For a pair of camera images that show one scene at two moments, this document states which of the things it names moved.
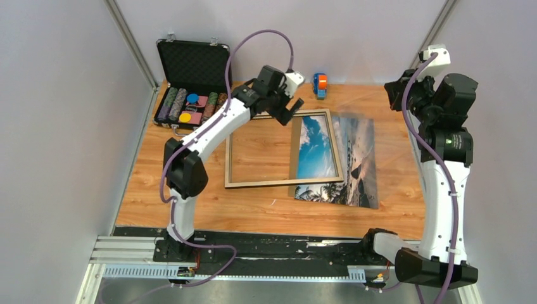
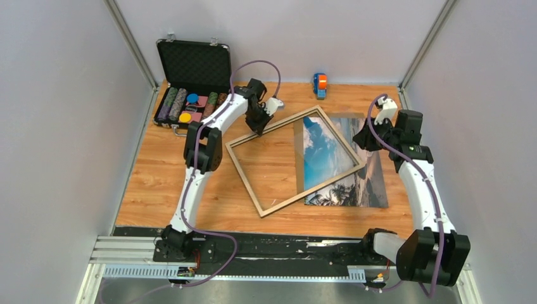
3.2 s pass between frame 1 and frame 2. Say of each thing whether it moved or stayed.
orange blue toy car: stayed
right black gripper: moved
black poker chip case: stayed
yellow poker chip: stayed
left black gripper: moved
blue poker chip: stayed
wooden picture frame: moved
